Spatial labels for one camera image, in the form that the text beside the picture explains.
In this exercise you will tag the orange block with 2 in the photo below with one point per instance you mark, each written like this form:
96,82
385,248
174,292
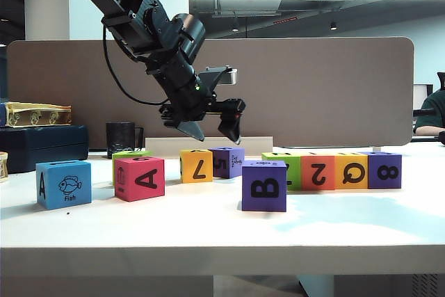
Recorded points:
327,181

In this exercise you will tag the purple block with 5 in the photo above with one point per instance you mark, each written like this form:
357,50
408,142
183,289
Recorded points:
229,172

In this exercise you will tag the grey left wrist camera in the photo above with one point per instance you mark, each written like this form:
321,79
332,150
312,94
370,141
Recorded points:
222,76

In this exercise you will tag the green block with 7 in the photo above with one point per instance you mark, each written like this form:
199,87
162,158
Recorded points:
132,154

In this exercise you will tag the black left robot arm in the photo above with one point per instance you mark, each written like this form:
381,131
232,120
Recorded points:
139,22

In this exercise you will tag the grey ceiling ventilation duct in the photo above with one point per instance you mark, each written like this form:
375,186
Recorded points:
257,6

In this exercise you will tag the black mug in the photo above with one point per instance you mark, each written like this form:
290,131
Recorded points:
119,138

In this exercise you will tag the dark blue case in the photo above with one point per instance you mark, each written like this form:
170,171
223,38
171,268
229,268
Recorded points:
44,146

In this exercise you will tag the red LED ceiling sign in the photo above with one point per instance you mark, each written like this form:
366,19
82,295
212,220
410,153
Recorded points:
285,20

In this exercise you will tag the black office chair headrest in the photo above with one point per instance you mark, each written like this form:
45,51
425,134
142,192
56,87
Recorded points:
441,80

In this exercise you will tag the white computer monitor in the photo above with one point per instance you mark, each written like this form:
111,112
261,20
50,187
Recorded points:
420,96

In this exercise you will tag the blue block with fish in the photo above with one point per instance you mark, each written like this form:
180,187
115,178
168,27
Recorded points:
67,174

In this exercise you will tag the perforated grey panel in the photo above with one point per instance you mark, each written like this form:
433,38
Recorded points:
425,286

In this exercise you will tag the green foam letter block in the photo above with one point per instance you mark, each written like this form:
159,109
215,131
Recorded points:
295,171

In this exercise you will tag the purple block with B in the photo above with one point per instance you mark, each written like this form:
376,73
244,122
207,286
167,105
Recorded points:
263,206

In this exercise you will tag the yellow block with 7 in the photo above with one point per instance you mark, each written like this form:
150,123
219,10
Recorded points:
187,175

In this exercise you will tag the small wooden container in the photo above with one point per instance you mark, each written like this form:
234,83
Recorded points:
2,167

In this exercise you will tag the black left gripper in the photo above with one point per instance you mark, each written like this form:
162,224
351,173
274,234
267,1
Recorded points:
187,105

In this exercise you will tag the brown desk partition panel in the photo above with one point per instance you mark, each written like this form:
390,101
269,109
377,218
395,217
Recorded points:
313,102

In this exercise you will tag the blue flat box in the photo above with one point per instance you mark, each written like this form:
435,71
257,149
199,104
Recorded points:
2,115

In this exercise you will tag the person in green shirt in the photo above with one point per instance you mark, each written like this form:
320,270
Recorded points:
432,112

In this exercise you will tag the white partition foot bracket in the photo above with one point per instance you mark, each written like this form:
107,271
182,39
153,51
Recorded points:
377,149

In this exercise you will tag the purple block with 8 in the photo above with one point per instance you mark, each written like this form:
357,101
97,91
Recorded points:
373,181

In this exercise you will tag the yellow patterned gift box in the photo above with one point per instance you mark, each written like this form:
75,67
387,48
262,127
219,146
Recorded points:
37,115

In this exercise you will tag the pink block with A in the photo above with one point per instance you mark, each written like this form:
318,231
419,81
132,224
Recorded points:
137,192

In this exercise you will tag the yellow block with Q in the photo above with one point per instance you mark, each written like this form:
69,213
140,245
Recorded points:
341,167

